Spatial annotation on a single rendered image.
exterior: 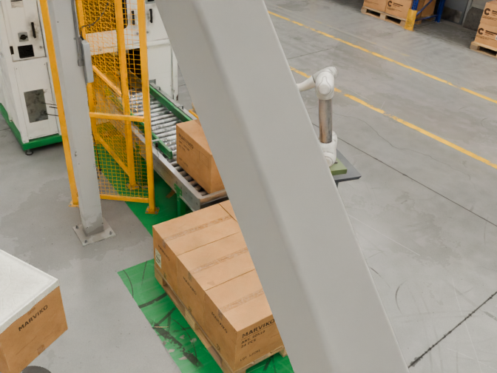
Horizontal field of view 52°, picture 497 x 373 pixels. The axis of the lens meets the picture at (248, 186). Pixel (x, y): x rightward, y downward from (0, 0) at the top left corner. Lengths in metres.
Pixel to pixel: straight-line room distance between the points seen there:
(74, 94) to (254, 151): 3.80
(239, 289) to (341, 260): 3.16
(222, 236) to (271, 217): 3.57
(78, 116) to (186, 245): 1.31
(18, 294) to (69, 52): 1.83
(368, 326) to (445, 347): 3.91
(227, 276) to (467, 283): 2.22
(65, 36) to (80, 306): 2.01
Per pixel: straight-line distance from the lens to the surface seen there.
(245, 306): 3.42
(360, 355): 0.37
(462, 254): 5.16
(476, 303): 4.73
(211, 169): 4.19
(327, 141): 4.12
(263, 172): 0.35
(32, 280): 3.04
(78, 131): 4.27
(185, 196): 4.45
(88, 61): 4.03
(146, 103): 4.46
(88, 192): 4.57
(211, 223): 4.04
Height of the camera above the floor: 3.06
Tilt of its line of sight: 34 degrees down
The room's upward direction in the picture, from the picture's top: 4 degrees clockwise
